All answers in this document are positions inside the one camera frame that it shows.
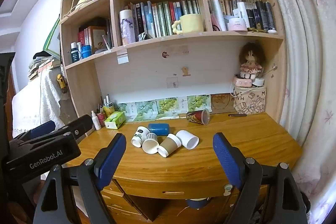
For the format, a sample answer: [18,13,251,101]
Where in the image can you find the floral print thermos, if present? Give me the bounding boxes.
[119,9,137,46]

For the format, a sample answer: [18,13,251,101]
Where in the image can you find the red paper cup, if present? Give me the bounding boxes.
[186,108,211,125]

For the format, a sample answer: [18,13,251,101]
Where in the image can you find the green tissue box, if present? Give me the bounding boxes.
[104,111,126,130]

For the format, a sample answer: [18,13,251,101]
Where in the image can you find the black cosmetic bottles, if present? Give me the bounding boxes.
[246,1,278,31]

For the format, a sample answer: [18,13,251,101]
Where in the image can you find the yellow pen holder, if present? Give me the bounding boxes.
[103,94,115,117]

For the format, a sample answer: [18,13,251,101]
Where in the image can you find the red books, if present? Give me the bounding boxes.
[78,28,93,47]

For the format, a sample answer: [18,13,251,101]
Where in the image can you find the blue jar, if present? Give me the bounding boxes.
[81,45,92,59]

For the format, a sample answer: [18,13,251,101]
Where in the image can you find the yellow mug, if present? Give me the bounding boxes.
[171,14,204,35]

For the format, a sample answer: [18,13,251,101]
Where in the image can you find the yellow hanging toy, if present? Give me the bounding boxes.
[57,73,69,94]

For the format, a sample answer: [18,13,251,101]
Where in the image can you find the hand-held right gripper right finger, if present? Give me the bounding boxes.
[213,132,308,224]

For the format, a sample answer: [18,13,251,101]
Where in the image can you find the wooden desk drawer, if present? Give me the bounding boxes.
[117,178,238,200]

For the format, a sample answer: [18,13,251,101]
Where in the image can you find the white cosmetic box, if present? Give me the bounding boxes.
[233,2,248,28]

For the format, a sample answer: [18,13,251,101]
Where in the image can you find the dark green bottle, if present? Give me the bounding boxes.
[70,42,79,63]

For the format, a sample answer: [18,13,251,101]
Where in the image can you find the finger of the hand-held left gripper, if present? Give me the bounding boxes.
[25,121,56,139]
[56,114,94,141]

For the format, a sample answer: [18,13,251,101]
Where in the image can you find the blue stool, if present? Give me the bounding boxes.
[186,197,211,210]

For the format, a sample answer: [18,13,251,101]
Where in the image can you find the brown picture box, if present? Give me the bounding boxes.
[87,26,109,52]

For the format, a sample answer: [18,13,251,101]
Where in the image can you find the green framed board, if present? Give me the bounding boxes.
[43,17,62,60]

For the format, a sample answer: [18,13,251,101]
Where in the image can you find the pink cream jar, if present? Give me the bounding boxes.
[227,18,249,32]

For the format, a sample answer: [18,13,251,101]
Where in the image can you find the green leaf card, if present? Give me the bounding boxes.
[186,94,211,112]
[135,100,158,121]
[117,102,137,122]
[155,97,180,119]

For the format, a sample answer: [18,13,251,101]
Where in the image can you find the white plastic bag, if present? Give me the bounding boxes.
[211,0,227,31]

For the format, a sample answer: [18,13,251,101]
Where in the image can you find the white cup striped print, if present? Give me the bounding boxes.
[142,132,160,154]

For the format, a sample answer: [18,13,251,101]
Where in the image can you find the white floral curtain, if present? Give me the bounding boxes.
[255,0,336,224]

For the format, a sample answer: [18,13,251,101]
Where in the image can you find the white lace cloth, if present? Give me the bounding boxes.
[12,69,69,134]

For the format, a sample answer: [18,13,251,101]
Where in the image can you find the blue cup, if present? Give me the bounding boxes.
[147,123,170,136]

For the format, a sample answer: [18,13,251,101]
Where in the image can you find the brown carved wooden board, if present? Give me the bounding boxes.
[211,93,235,113]

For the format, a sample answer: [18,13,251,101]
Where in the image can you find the plain white cup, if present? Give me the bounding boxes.
[176,130,200,149]

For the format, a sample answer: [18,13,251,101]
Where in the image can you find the white cup green plant print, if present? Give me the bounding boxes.
[131,126,151,147]

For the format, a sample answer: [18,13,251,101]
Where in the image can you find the pink toy radio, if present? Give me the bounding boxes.
[233,75,257,88]

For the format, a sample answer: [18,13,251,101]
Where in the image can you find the long row of books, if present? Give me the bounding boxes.
[124,0,201,42]

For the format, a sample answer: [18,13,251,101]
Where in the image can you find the wooden drawer cabinet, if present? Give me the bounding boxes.
[100,179,149,224]

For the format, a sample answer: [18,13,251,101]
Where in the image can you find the pile of papers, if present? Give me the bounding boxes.
[27,52,63,81]

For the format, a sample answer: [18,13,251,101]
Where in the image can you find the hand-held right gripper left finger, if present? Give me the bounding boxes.
[33,133,127,224]

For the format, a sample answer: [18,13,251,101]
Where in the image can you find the white spray bottle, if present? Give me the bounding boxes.
[91,110,102,131]

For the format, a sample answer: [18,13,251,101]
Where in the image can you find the printed paper box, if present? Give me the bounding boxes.
[233,86,267,113]

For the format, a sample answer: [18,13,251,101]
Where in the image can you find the brown sleeve paper cup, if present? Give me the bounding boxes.
[157,133,182,159]

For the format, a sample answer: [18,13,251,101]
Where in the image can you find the brown-haired doll pink dress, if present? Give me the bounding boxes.
[239,42,265,80]

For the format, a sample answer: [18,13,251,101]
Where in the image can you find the beige cloth bag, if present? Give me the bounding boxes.
[64,0,91,17]

